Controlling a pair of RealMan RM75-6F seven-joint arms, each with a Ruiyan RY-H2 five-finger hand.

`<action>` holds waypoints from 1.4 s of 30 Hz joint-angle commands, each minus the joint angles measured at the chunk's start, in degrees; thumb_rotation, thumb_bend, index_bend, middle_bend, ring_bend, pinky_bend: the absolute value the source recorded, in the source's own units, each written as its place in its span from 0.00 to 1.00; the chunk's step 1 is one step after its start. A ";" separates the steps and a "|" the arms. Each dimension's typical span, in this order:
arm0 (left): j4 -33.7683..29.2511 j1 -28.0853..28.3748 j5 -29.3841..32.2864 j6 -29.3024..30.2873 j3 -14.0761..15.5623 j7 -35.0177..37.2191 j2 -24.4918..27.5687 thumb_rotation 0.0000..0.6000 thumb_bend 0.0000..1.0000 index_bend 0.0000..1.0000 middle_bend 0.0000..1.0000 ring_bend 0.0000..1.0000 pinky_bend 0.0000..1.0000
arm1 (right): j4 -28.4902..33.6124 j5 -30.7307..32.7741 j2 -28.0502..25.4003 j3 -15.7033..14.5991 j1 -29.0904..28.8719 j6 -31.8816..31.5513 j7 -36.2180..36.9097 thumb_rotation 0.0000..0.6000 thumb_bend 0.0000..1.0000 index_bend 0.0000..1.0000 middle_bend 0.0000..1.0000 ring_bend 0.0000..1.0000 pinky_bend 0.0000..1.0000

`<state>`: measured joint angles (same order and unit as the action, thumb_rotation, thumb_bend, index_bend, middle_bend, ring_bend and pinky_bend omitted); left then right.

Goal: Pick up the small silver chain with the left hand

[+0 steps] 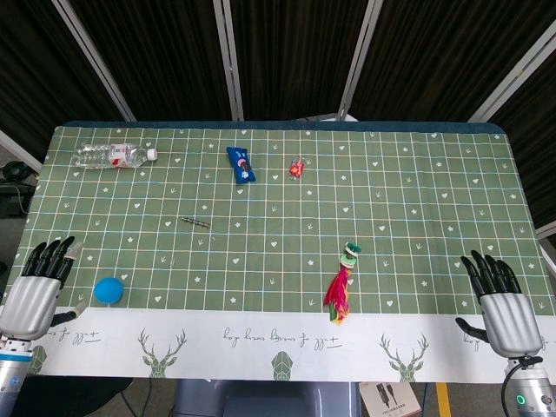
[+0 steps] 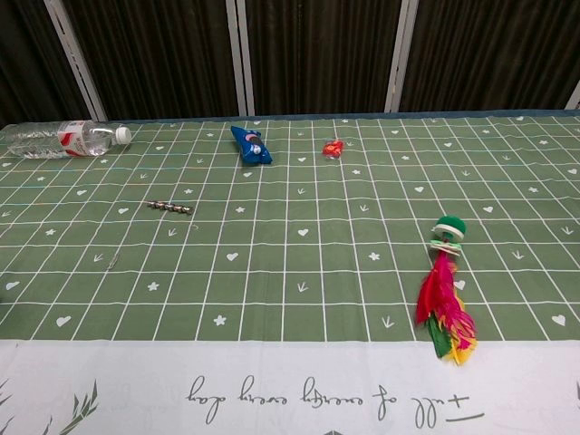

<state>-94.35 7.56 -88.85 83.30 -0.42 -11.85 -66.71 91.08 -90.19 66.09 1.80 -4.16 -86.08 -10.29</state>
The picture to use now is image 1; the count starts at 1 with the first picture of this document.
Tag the blue snack packet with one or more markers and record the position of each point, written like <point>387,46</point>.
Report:
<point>241,167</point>

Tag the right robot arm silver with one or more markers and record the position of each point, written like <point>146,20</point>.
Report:
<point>532,391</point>

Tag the white cardboard product box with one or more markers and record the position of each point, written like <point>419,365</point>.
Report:
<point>391,401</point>

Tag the green grid tablecloth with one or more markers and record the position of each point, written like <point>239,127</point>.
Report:
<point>278,269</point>

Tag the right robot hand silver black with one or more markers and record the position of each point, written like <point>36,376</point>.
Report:
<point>510,321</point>

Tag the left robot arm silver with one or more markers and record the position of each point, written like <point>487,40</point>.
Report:
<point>11,378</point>

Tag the clear plastic water bottle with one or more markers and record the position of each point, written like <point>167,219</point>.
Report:
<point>108,155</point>

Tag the colourful feather shuttlecock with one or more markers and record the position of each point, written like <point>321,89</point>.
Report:
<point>341,291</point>

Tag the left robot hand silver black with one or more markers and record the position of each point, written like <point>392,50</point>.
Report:
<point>30,304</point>

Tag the red wrapped candy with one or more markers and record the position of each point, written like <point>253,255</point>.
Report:
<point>297,168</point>

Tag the blue ball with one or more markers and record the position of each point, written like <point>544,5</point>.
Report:
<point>109,293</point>

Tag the yellow floor tape strip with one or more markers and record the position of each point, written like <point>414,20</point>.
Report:
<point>443,401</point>

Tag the white partition frame post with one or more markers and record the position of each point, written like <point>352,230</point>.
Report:
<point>512,80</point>
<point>358,65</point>
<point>95,61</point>
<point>228,61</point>

